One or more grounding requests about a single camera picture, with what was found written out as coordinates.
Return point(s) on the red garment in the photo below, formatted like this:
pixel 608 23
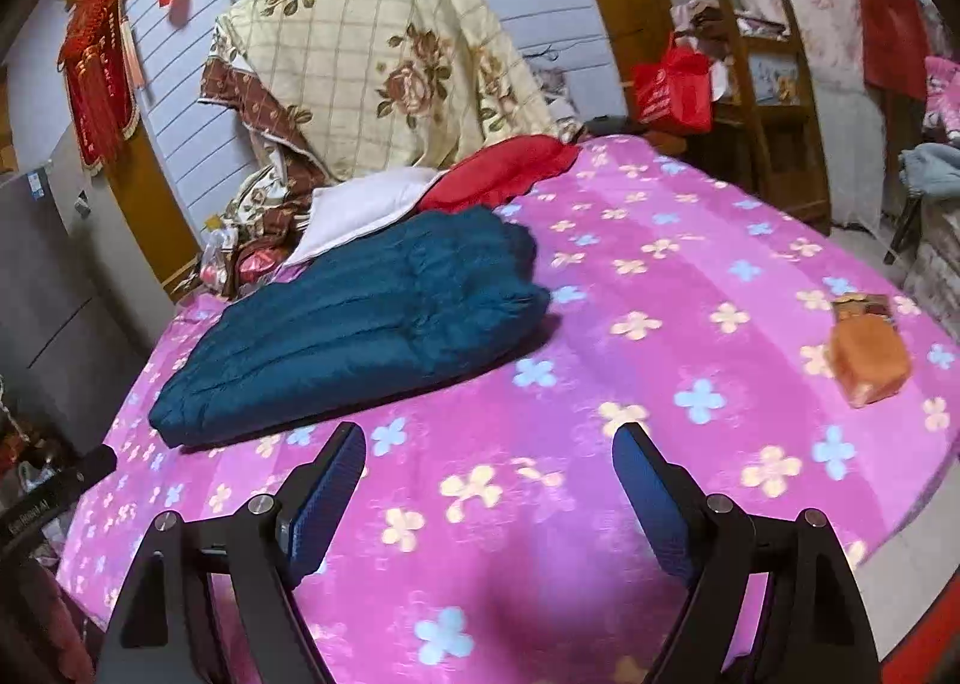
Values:
pixel 502 170

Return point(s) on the blue puffer jacket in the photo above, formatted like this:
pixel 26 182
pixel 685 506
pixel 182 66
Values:
pixel 352 324

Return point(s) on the wooden chair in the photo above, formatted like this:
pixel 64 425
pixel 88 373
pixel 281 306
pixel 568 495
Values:
pixel 787 129

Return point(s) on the grey refrigerator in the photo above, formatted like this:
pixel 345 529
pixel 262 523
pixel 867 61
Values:
pixel 60 309

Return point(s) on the red tasselled wall banner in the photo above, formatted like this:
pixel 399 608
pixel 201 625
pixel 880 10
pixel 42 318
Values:
pixel 97 84

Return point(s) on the grey blanket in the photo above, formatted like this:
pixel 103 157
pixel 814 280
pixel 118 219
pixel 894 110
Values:
pixel 934 170

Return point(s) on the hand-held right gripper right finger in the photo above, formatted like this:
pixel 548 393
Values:
pixel 652 504

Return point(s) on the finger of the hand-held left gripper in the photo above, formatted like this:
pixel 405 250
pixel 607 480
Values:
pixel 96 465

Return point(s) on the brown patterned quilt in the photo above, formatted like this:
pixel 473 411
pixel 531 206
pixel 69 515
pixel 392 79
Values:
pixel 259 106

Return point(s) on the white cloth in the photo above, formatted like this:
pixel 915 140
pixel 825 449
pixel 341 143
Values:
pixel 360 211

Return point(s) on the pink floral blanket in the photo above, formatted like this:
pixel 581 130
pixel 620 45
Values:
pixel 637 369

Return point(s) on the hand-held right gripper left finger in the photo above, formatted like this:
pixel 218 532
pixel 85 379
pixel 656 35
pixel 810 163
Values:
pixel 322 504

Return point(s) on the red hanging cloth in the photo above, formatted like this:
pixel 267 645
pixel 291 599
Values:
pixel 892 24

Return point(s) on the orange pouch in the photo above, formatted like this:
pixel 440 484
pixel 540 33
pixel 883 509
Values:
pixel 870 358

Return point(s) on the yellow floral quilt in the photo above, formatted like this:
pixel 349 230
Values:
pixel 375 39

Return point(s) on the pink printed cloth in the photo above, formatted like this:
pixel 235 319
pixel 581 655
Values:
pixel 946 99

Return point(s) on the red shopping bag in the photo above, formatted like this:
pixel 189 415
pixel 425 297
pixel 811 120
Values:
pixel 675 91

